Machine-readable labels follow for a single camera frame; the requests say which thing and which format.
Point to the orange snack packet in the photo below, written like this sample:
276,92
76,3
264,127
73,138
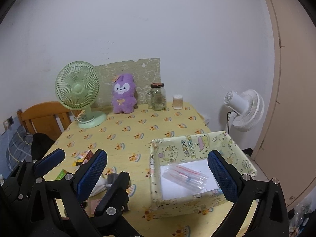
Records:
84,157

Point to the white standing fan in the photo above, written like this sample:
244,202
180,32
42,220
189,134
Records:
244,111

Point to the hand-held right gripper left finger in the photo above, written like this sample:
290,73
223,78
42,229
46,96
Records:
91,172

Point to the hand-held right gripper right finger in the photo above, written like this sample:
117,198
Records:
222,175

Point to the yellow printed tablecloth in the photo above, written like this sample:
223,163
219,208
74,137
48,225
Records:
133,138

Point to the purple plush rabbit toy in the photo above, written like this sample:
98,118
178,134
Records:
123,93

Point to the printed storage box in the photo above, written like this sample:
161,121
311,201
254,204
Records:
177,153

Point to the beige door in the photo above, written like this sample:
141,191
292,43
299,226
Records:
293,103

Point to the beige printed board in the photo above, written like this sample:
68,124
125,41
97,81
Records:
143,71

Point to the cotton swab container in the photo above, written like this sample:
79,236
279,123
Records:
177,103

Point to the clear plastic packet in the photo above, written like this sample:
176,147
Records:
185,176

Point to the black cloth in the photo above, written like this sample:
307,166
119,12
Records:
40,145

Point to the crumpled plastic bag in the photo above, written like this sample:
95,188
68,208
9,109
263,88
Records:
301,214

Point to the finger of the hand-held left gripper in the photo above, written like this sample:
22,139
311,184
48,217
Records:
116,190
49,160

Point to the glass jar with black lid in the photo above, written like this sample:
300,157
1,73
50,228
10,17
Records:
158,97

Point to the pink packet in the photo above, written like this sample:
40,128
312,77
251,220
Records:
95,204

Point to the green snack packet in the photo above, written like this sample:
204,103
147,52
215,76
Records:
61,174

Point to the blue plaid bedding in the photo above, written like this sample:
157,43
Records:
14,148

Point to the wooden chair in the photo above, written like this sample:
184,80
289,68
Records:
42,118

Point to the wall socket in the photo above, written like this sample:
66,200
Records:
8,122

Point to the green desk fan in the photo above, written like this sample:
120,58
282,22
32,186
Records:
77,88

